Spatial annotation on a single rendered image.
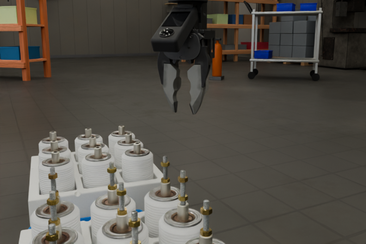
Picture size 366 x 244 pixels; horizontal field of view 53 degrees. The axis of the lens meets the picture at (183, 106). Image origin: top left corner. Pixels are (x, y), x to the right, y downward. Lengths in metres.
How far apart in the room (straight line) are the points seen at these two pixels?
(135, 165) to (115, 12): 10.62
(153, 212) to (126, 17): 11.01
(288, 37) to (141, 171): 7.61
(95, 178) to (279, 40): 7.88
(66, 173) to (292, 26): 7.67
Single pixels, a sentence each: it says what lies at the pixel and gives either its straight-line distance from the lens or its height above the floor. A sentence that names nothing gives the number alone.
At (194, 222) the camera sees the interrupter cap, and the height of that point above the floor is 0.25.
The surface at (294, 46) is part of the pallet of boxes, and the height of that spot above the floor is 0.39.
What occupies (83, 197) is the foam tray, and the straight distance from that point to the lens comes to 1.08.
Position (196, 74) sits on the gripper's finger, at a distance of 0.65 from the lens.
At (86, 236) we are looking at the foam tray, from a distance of 0.86.
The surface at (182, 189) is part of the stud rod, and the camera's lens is 0.72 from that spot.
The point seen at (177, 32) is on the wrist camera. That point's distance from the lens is 0.59.
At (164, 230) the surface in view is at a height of 0.24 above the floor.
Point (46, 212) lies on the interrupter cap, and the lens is 0.82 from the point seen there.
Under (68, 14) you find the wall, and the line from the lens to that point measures 11.30.
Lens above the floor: 0.60
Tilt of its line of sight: 11 degrees down
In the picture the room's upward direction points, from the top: straight up
